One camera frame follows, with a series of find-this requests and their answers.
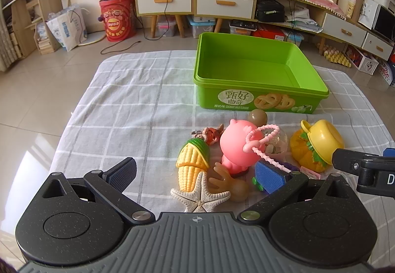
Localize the pink pig toy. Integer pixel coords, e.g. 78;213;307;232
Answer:
220;119;260;177

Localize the pink beaded silicone strap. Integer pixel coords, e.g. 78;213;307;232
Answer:
242;123;293;174

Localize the clear plastic ball toy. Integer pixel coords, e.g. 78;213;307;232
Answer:
264;130;289;161

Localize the orange pumpkin toy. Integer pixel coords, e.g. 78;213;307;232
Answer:
289;129;330;173

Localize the brown rubber hand toy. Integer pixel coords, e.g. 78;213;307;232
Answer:
208;163;249;203

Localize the yellow toy pot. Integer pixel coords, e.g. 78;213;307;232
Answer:
301;119;345;165

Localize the brown ball toy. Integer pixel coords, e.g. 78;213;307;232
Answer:
248;108;268;127

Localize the beige starfish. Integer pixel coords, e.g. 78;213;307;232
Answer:
171;172;231;213

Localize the small brown figurine toy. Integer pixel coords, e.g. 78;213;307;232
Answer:
191;124;224;146

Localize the grey checked cloth mat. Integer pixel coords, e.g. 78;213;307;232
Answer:
49;49;395;267

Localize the yellow corn toy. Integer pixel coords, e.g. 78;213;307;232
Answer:
176;138;210;192

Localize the white red cardboard box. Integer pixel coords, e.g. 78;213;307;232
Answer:
344;45;379;76

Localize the green plastic cookie box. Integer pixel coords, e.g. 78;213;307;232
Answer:
194;32;329;114

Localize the egg carton tray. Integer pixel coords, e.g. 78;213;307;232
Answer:
322;44;352;68

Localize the white microwave appliance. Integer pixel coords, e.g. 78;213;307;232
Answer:
358;0;395;42

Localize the low wooden tv cabinet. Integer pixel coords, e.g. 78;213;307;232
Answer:
237;0;395;61

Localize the black bag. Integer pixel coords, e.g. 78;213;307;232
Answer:
255;0;285;23

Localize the clear plastic storage box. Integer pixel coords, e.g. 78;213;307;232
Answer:
187;15;216;39

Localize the black power cable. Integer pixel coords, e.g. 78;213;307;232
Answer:
100;0;174;56

